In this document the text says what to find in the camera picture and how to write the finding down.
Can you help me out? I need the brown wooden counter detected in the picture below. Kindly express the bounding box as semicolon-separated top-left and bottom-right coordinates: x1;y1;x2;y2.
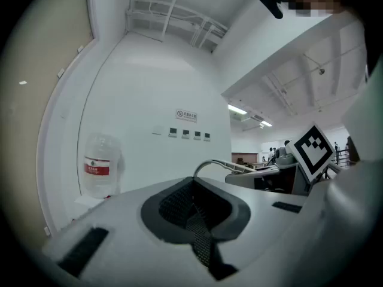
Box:
231;152;259;164

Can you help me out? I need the black head-worn camera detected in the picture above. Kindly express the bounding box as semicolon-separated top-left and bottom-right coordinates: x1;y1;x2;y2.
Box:
258;0;284;20

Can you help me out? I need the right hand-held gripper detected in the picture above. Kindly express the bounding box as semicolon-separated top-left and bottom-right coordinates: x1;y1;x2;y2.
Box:
224;124;336;196

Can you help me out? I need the clear water container red label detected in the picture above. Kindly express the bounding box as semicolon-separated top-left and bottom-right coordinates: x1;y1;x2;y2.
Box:
81;132;124;199

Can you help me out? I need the black metal railing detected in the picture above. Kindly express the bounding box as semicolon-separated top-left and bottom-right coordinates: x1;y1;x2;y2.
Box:
332;148;350;169

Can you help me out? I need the white curved cable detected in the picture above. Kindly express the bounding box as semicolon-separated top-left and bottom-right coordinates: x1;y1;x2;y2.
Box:
193;159;258;178

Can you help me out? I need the white ceiling pipe rack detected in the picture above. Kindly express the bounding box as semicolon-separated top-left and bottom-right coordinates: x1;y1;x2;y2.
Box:
124;0;230;52

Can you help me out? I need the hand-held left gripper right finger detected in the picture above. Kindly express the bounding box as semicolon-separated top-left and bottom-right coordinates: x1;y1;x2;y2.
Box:
193;178;332;287

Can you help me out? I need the no smoking wall sign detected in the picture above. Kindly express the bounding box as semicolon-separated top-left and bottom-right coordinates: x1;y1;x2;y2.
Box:
175;109;199;123

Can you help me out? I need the person's white shirt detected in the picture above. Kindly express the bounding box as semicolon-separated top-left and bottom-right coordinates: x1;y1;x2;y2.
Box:
325;10;383;287

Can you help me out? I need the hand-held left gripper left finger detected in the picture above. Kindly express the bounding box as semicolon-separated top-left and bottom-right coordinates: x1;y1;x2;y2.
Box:
41;176;218;287

